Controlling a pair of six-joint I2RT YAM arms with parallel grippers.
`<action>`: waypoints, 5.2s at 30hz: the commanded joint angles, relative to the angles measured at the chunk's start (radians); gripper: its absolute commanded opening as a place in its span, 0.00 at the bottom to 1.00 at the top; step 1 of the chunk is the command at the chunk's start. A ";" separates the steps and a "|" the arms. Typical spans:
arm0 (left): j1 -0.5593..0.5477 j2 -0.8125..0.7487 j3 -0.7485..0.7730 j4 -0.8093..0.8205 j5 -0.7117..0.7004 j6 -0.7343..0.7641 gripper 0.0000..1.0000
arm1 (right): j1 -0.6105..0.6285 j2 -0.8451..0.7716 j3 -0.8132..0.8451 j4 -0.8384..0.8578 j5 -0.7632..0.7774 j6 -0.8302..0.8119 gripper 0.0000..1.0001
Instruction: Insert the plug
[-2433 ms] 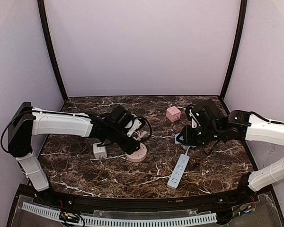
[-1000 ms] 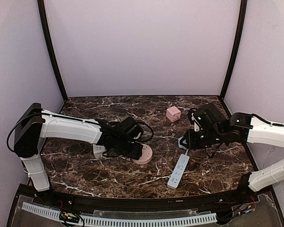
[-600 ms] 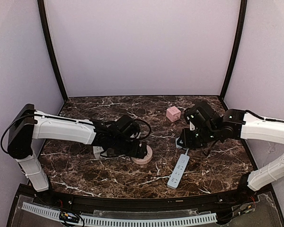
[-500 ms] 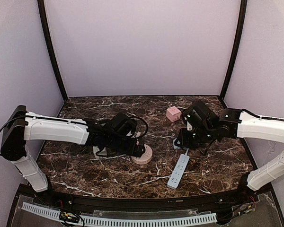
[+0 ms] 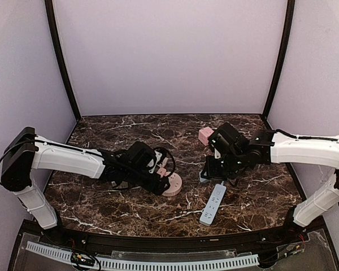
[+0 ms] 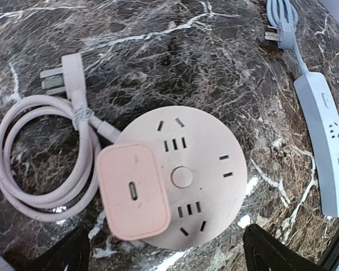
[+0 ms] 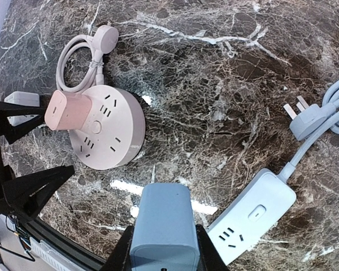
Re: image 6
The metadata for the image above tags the pink coiled cable with plug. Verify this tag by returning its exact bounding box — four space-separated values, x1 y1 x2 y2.
0 53 122 224

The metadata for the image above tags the round pink power strip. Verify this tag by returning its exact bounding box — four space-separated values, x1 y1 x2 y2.
117 106 247 250

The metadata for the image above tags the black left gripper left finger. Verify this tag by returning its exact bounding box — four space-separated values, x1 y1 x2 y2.
31 227 90 270

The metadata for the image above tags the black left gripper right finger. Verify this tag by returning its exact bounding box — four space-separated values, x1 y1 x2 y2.
242 225 324 271

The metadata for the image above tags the blue power strip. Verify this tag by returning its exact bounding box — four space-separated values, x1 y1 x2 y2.
294 72 339 217

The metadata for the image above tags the small pink plug adapter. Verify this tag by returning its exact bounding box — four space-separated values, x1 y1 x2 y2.
97 143 171 241

